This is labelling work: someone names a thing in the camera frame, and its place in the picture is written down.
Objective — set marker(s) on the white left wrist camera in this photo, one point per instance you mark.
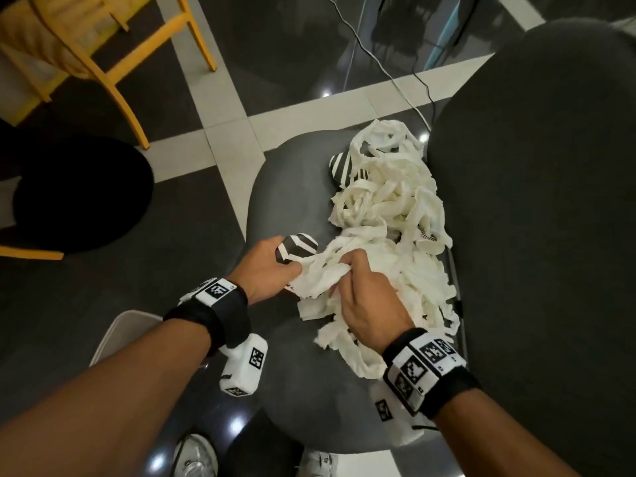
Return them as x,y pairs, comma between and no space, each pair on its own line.
244,365

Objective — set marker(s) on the black wrist band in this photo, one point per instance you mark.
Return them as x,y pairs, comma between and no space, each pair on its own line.
427,370
226,312

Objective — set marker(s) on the person's right white shoe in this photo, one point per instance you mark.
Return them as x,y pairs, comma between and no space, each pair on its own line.
318,464

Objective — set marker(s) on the person's left white shoe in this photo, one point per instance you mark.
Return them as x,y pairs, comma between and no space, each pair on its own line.
196,457

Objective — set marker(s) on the grey upholstered chair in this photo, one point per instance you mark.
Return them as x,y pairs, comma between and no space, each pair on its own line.
536,243

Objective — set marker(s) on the person's right thumb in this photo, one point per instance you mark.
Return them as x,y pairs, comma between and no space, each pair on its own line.
346,293

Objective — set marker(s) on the pile of white cloth strips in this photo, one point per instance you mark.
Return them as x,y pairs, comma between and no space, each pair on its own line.
392,218

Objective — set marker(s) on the black round stool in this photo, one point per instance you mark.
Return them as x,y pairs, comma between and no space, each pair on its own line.
74,193

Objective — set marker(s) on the person's white shoe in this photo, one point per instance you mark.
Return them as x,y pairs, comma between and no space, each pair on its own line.
196,457
318,464

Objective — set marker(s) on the yellow wooden chair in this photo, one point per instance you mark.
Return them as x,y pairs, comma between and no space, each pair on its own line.
84,39

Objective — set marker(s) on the person's right hand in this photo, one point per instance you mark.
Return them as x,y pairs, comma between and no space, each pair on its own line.
372,307

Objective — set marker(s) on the person's left forearm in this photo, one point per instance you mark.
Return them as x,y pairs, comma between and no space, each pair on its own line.
104,397

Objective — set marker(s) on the person's left hand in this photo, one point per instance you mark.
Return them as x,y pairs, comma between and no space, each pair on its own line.
258,273

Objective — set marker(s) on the person's right forearm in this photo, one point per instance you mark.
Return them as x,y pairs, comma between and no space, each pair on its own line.
497,442

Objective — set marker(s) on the black white striped ball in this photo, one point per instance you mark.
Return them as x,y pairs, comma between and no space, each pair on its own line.
430,237
342,167
298,247

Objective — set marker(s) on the black right wrist band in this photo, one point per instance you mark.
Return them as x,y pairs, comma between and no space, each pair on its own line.
427,370

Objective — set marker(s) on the black left wrist band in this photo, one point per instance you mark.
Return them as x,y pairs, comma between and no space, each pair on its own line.
226,312

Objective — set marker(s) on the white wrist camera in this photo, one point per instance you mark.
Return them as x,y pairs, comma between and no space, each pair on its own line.
395,417
244,365

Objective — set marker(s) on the person's left thumb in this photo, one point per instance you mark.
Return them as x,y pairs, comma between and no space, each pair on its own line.
292,273

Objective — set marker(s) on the white plastic panel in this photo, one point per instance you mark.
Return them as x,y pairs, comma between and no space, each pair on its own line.
124,332

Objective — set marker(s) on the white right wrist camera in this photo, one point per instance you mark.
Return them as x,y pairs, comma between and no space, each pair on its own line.
395,417

